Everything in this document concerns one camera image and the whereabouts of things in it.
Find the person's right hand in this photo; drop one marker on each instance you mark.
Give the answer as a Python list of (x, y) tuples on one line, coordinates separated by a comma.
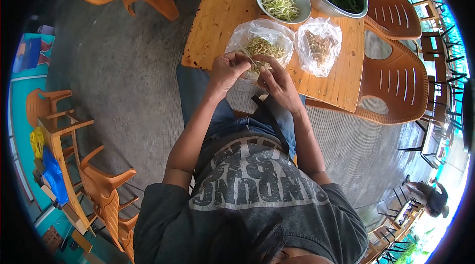
[(280, 87)]

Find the person's left hand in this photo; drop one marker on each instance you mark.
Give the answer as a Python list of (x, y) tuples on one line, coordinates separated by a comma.
[(222, 74)]

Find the person's left thumb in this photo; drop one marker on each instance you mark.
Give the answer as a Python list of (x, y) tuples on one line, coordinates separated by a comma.
[(242, 68)]

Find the person's right index finger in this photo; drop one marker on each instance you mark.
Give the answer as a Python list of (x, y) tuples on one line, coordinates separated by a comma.
[(270, 61)]

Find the person's right thumb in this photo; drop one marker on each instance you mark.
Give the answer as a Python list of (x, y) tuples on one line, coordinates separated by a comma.
[(264, 77)]

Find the person's left index finger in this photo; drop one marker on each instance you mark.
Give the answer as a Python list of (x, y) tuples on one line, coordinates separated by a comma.
[(237, 55)]

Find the thin bean sprout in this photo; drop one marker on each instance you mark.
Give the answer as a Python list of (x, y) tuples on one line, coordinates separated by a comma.
[(243, 50)]

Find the clear bag of bean sprouts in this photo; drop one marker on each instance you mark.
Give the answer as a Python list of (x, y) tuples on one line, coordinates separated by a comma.
[(267, 32)]

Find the clear bag of sprout trimmings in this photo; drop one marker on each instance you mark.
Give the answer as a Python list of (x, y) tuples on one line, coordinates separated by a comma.
[(319, 47)]

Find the heap of cleaned bean sprouts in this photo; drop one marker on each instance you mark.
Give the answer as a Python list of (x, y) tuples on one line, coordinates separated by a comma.
[(280, 3)]

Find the white bowl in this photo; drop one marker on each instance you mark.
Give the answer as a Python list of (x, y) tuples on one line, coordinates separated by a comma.
[(302, 2)]

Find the person's body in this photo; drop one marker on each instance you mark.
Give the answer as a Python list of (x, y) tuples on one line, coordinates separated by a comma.
[(252, 204)]

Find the brown plastic chair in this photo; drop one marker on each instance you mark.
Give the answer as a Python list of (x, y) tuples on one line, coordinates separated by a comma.
[(393, 22), (397, 97)]

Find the row of black-framed tables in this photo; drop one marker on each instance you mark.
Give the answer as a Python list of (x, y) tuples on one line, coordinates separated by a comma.
[(441, 63)]

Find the stack of orange plastic chairs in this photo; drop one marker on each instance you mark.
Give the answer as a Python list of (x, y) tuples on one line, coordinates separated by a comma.
[(107, 197)]

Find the small wooden table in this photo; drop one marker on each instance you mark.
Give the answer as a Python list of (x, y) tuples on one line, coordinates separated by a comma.
[(61, 141)]

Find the colourful poster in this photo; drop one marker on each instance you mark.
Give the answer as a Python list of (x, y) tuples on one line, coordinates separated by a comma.
[(31, 54)]

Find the blue plastic bag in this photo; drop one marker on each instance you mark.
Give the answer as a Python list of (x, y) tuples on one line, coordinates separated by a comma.
[(54, 175)]

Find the yellow plastic bag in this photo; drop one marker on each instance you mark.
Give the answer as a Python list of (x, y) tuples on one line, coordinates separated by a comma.
[(37, 143)]

